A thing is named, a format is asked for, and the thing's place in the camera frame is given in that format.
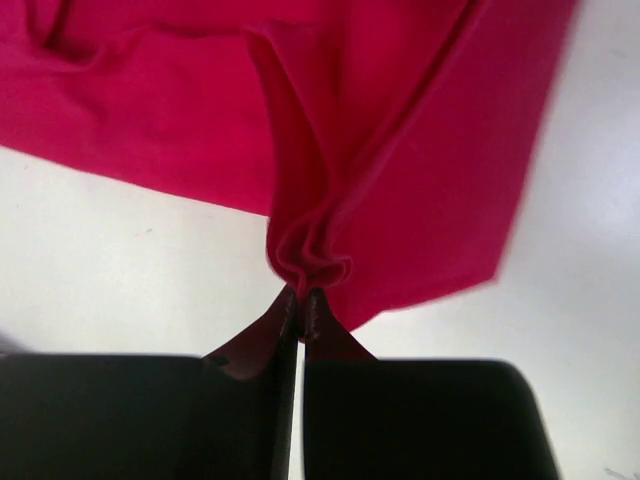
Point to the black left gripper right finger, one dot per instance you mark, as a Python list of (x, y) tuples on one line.
[(368, 418)]

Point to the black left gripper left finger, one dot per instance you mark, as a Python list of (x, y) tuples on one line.
[(226, 415)]

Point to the magenta t shirt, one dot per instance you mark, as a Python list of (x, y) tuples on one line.
[(387, 142)]

